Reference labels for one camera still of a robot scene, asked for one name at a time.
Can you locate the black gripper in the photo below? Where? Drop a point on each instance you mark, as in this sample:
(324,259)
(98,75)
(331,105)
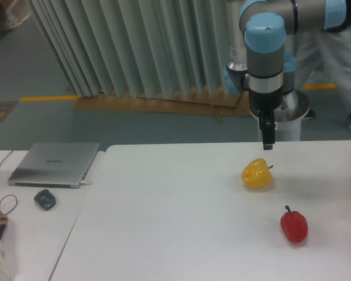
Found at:
(266,102)

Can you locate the black computer mouse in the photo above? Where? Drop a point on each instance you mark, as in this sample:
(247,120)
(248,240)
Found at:
(2,228)

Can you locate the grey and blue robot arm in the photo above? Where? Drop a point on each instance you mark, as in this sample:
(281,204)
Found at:
(260,65)

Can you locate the brown cardboard sheet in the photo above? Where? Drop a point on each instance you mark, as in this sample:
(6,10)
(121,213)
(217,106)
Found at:
(217,104)

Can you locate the yellow bell pepper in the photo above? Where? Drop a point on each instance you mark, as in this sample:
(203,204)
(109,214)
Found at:
(257,174)

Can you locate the red bell pepper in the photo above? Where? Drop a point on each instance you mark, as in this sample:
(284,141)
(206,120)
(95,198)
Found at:
(294,225)

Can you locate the person in white trousers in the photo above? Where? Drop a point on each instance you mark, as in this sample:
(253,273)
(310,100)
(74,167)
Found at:
(332,48)

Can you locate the grey folding partition screen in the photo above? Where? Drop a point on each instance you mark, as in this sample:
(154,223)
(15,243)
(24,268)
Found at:
(140,48)

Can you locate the white laptop charging plug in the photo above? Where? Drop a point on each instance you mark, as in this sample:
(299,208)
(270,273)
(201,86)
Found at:
(84,183)

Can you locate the silver closed laptop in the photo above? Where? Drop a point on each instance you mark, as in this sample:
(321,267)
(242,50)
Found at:
(55,164)

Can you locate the black open earbud case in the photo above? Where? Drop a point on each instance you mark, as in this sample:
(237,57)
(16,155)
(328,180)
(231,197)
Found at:
(45,199)

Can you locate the clear plastic bag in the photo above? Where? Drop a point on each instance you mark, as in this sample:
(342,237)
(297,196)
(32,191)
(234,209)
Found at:
(13,13)

